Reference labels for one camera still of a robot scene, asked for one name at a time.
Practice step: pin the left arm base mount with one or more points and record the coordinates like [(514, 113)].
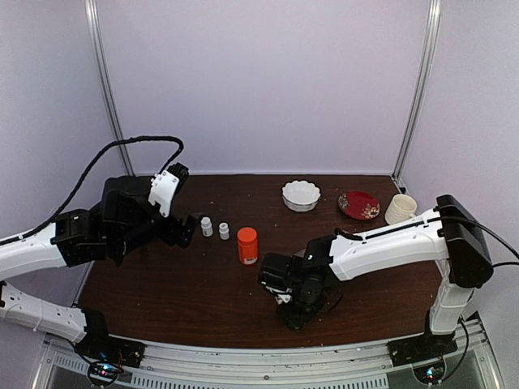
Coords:
[(106, 355)]

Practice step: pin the left aluminium frame post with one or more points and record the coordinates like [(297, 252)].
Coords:
[(94, 27)]

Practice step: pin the aluminium frame post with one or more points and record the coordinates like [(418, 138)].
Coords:
[(426, 61), (94, 27)]

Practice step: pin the front aluminium rail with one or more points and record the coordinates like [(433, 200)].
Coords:
[(348, 366)]

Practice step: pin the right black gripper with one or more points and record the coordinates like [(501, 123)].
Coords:
[(298, 321)]

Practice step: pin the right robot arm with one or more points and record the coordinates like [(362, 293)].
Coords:
[(446, 234)]

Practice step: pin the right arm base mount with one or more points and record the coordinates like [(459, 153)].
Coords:
[(426, 351)]

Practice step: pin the orange pill bottle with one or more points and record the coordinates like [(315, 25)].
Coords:
[(248, 251)]

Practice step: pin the cream ceramic mug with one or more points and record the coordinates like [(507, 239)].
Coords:
[(401, 208)]

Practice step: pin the right aluminium frame post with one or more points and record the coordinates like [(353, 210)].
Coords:
[(426, 61)]

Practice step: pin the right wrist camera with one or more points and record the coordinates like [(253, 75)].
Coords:
[(283, 298)]

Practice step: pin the shorter small white bottle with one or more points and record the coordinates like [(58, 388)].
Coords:
[(223, 229)]

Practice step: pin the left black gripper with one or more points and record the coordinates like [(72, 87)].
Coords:
[(171, 236)]

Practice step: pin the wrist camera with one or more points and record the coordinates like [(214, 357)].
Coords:
[(165, 185), (283, 298)]

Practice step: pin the white fluted bowl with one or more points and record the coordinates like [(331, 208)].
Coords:
[(300, 196)]

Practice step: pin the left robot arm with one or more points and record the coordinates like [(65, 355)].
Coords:
[(133, 211)]

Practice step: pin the taller small white bottle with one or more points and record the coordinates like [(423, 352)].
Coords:
[(206, 226)]

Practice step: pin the red patterned plate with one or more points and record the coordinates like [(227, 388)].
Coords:
[(358, 205)]

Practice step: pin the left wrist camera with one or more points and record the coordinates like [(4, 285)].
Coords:
[(165, 185)]

